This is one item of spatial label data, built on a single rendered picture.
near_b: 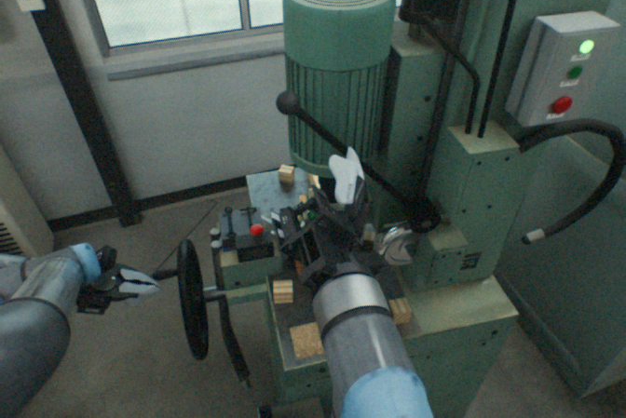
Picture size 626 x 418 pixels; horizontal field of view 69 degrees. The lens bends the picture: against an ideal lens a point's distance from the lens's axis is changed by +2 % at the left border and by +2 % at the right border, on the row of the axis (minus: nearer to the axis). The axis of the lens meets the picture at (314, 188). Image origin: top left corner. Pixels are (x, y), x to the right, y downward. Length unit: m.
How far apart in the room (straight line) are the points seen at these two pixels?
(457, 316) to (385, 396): 0.76
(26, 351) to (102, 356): 1.59
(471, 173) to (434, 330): 0.46
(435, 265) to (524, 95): 0.36
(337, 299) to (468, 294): 0.78
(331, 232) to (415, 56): 0.36
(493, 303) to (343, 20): 0.80
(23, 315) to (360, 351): 0.35
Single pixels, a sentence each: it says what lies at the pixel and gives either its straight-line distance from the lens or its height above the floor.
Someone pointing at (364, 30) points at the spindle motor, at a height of 1.48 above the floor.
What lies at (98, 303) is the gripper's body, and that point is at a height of 0.93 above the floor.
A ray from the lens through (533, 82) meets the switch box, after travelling 0.79.
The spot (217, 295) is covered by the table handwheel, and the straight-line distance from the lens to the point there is 1.14.
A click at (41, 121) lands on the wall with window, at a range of 2.29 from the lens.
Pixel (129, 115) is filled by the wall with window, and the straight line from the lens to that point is 2.26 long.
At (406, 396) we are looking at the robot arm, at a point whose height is 1.37.
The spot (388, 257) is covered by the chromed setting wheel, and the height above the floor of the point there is 1.00.
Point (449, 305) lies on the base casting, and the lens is 1.17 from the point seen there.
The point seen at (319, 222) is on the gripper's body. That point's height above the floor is 1.38.
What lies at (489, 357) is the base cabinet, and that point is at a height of 0.60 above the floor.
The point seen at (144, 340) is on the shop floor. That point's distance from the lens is 2.12.
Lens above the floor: 1.74
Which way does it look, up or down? 42 degrees down
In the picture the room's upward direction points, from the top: straight up
